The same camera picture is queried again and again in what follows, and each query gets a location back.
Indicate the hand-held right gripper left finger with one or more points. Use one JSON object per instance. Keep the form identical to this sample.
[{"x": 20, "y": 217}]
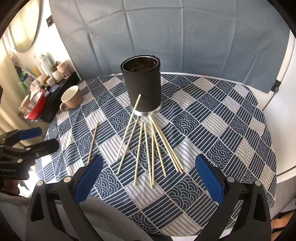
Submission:
[{"x": 89, "y": 178}]

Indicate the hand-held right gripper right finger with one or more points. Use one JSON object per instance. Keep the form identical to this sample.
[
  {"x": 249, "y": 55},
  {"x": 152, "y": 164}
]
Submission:
[{"x": 210, "y": 178}]

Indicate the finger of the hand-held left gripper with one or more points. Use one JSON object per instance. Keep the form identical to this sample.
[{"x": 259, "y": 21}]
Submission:
[
  {"x": 46, "y": 147},
  {"x": 30, "y": 133}
]

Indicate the thin wooden chopstick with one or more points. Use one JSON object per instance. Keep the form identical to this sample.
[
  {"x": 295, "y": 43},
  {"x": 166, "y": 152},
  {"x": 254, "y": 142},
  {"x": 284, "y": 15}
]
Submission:
[{"x": 93, "y": 142}]

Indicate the bundle of wooden chopsticks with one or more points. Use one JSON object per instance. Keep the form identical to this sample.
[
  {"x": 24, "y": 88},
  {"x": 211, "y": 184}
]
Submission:
[{"x": 138, "y": 153}]

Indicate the black cylindrical utensil holder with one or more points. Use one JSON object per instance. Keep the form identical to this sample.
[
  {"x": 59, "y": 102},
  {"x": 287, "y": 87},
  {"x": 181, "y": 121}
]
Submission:
[{"x": 143, "y": 85}]

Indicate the person's left forearm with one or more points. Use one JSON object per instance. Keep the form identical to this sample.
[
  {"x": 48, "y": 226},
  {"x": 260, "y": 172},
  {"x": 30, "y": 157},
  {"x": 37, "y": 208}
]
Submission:
[{"x": 11, "y": 198}]

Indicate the red bowl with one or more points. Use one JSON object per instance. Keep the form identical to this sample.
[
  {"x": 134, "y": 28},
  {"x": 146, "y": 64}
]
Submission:
[{"x": 38, "y": 107}]

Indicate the black side cabinet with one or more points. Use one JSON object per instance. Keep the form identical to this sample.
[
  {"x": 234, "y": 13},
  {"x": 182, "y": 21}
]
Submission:
[{"x": 62, "y": 90}]

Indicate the green bottle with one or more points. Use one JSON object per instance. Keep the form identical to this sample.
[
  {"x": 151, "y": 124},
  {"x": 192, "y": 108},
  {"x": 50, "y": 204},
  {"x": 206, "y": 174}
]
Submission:
[{"x": 24, "y": 78}]

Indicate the beige ceramic mug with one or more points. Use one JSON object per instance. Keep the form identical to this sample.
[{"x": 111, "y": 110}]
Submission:
[{"x": 74, "y": 98}]

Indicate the blue patterned tablecloth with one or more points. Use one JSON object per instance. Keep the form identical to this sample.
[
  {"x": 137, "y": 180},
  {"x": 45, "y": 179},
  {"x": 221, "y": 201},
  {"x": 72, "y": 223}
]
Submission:
[{"x": 208, "y": 115}]

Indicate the pink jar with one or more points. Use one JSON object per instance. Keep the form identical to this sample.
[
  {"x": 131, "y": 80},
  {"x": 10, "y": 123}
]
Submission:
[{"x": 64, "y": 69}]

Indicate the white bottle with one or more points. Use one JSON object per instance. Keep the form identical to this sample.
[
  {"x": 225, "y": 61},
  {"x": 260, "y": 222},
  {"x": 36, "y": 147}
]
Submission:
[{"x": 46, "y": 62}]

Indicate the black clip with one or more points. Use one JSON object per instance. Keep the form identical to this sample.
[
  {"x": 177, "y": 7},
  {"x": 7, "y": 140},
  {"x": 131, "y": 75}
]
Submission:
[{"x": 275, "y": 86}]

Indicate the grey-blue hanging sheet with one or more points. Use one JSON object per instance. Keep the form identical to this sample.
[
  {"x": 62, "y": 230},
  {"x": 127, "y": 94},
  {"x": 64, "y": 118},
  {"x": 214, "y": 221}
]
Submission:
[{"x": 161, "y": 34}]

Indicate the round wall mirror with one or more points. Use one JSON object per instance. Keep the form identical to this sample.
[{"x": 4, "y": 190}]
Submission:
[{"x": 25, "y": 27}]

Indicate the wall socket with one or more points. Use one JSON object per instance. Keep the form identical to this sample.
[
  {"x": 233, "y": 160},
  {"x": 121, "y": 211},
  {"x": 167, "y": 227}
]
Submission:
[{"x": 49, "y": 22}]

